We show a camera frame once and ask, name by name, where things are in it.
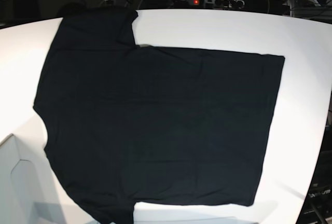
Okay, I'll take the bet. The black T-shirt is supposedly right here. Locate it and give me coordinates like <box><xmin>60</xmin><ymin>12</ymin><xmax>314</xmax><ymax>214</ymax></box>
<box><xmin>33</xmin><ymin>8</ymin><xmax>285</xmax><ymax>223</ymax></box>

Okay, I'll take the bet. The black power strip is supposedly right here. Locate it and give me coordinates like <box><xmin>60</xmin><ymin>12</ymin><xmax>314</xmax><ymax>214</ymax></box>
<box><xmin>174</xmin><ymin>0</ymin><xmax>246</xmax><ymax>9</ymax></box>

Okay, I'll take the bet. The white cardboard box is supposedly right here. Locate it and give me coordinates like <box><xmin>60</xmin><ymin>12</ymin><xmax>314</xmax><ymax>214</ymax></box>
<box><xmin>1</xmin><ymin>134</ymin><xmax>66</xmax><ymax>223</ymax></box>

